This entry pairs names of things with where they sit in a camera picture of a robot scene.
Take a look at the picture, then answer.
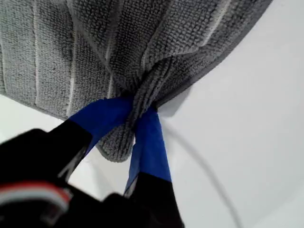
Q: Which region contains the grey striped towel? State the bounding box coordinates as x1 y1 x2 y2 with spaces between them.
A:
0 0 274 164

